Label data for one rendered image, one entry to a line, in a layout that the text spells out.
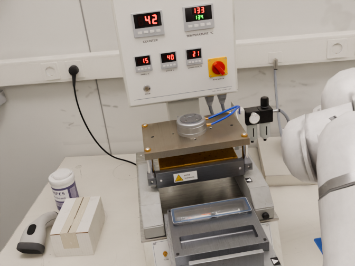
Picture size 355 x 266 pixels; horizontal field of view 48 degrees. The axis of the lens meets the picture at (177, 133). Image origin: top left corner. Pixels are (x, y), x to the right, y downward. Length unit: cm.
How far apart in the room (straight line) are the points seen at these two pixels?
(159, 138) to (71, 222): 41
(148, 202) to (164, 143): 16
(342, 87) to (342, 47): 94
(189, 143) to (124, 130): 77
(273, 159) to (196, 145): 60
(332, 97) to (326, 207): 25
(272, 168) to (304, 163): 94
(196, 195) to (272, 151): 56
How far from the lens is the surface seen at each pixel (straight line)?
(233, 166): 104
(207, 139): 103
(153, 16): 111
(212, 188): 116
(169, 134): 108
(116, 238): 132
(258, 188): 103
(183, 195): 114
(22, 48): 177
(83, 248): 128
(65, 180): 141
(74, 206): 136
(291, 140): 58
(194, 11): 112
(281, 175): 146
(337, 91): 66
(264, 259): 88
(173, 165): 103
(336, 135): 48
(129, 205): 145
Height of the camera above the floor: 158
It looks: 26 degrees down
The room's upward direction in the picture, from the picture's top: 7 degrees counter-clockwise
